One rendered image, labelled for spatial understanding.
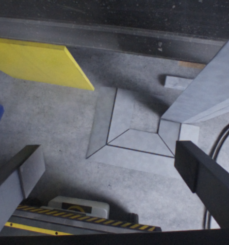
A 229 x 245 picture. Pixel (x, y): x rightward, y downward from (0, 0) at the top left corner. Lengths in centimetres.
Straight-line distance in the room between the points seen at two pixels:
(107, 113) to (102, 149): 18
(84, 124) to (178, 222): 65
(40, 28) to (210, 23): 49
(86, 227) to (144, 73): 74
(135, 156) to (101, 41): 55
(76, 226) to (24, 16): 68
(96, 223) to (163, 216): 41
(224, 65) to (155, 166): 63
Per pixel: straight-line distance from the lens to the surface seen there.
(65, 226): 66
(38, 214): 69
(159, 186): 92
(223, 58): 34
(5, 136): 114
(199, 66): 103
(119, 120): 89
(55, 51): 63
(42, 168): 17
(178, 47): 55
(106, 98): 92
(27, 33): 67
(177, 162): 17
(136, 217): 83
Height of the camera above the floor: 89
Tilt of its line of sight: 80 degrees down
